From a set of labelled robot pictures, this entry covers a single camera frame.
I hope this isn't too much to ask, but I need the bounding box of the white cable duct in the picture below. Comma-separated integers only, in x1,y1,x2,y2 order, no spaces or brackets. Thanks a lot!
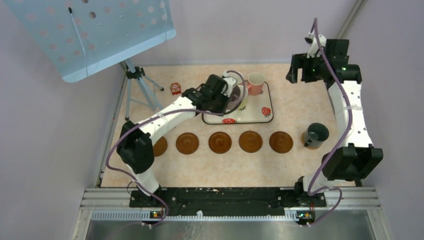
91,210,299,222

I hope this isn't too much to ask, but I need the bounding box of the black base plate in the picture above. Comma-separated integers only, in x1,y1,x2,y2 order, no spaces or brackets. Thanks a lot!
129,187,327,217

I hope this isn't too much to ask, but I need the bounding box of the pale pink mug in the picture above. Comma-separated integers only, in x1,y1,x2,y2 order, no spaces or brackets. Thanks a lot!
229,72,244,85

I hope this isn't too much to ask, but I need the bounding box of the small red toy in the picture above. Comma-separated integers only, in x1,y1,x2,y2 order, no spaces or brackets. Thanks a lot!
170,82,182,96

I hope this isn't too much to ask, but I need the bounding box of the strawberry enamel tray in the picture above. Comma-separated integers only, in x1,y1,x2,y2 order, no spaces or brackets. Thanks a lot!
202,81,274,125

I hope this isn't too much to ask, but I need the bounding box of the salmon pink mug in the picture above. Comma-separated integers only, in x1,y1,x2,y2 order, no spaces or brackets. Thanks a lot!
247,72,265,96

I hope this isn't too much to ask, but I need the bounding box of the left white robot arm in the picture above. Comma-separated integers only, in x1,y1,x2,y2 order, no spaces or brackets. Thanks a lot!
116,74,237,207

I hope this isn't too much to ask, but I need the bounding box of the blue perforated board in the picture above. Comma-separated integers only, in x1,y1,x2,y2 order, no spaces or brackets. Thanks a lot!
5,0,176,83

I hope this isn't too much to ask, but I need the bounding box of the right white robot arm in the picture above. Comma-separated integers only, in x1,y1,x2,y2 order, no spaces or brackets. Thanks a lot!
286,36,384,206

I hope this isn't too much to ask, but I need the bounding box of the light blue tripod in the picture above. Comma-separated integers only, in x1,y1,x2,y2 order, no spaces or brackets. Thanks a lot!
123,58,165,121

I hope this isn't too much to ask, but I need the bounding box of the purple mug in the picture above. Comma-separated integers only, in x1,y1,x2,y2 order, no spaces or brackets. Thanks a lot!
226,86,240,111

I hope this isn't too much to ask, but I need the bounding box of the brown wooden coaster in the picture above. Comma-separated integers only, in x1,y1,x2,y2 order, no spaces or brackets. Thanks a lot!
208,131,232,154
175,132,199,155
153,136,168,157
238,130,263,153
268,131,294,154

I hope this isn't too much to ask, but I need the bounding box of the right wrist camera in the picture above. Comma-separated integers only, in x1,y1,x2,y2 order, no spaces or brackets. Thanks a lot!
304,30,327,59

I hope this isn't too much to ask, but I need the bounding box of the yellow green mug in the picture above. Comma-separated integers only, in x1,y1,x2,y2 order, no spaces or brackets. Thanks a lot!
237,85,249,111

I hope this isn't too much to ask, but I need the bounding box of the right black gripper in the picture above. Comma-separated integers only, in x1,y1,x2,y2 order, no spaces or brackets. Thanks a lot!
286,51,329,84

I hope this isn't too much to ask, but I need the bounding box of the woven rattan coaster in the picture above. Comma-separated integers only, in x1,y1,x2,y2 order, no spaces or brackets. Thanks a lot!
300,131,323,150

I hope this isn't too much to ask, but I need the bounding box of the dark green mug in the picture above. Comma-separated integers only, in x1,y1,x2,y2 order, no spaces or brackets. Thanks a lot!
305,122,330,147

